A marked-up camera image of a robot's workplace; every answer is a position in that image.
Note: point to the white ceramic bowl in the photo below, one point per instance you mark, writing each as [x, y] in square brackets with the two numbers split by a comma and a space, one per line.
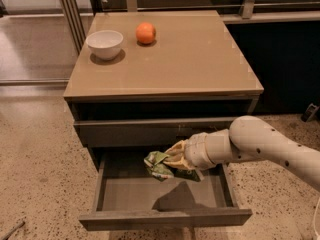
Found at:
[105, 44]

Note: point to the metal railing frame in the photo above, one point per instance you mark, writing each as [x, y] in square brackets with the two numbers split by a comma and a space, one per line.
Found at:
[277, 20]

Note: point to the orange fruit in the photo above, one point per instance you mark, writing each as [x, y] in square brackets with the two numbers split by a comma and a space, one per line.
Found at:
[145, 33]

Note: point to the grey drawer cabinet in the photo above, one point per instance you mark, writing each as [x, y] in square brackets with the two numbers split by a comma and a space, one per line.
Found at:
[193, 69]

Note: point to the black device on floor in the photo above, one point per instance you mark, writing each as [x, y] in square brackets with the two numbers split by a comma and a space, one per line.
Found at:
[310, 112]

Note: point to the green jalapeno chip bag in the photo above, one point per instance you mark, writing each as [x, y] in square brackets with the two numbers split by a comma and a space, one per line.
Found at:
[155, 166]

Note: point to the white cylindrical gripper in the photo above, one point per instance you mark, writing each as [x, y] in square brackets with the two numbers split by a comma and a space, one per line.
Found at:
[197, 151]

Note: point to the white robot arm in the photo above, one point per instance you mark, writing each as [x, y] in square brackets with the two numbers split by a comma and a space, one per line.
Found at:
[248, 138]

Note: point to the grey rod on floor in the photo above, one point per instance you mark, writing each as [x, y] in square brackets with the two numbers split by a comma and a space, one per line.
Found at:
[11, 231]

